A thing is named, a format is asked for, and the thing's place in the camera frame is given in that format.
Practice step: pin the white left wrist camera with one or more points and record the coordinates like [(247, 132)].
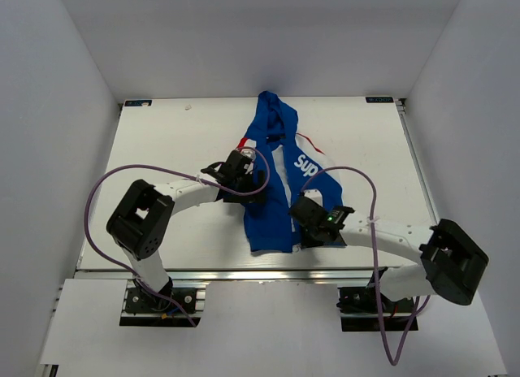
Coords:
[(249, 153)]

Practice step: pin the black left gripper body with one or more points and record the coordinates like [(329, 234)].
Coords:
[(244, 185)]

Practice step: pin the blue corner label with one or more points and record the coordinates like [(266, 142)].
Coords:
[(379, 99), (137, 103)]

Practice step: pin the aluminium table rail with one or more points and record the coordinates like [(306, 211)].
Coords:
[(262, 275), (426, 192)]

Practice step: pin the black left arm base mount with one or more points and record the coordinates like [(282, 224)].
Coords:
[(140, 309)]

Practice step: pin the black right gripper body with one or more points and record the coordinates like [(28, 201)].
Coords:
[(308, 238)]

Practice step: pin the aluminium table front rail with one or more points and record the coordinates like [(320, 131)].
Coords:
[(262, 275)]

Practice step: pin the blue white red jacket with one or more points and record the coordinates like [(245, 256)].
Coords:
[(294, 162)]

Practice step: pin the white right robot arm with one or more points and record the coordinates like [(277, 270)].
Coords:
[(445, 259)]

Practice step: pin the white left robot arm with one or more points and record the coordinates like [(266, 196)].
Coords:
[(140, 221)]

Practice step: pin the blue right corner label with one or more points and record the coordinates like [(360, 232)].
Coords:
[(379, 99)]

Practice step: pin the aluminium table right rail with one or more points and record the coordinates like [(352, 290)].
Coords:
[(426, 192)]

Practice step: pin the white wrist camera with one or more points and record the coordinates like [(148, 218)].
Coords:
[(314, 195), (249, 153)]

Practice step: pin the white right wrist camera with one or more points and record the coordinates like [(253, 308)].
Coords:
[(314, 195)]

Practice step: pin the blue left corner label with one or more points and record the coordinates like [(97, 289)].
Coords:
[(137, 103)]

